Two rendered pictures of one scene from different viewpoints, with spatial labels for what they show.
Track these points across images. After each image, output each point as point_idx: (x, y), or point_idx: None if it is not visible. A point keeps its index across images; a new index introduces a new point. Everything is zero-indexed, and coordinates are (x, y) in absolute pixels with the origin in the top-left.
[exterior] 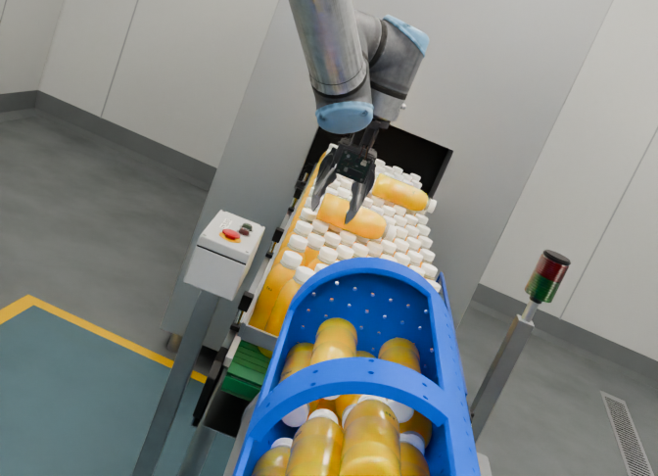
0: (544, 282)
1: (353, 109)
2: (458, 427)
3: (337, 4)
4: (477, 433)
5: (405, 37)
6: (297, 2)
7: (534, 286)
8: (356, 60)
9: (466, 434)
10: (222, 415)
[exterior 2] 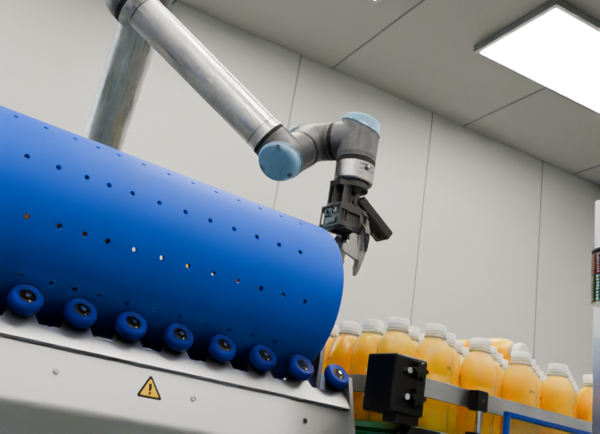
0: (595, 278)
1: (268, 146)
2: (83, 137)
3: (211, 76)
4: None
5: (346, 120)
6: (195, 88)
7: (590, 290)
8: (255, 113)
9: (94, 145)
10: None
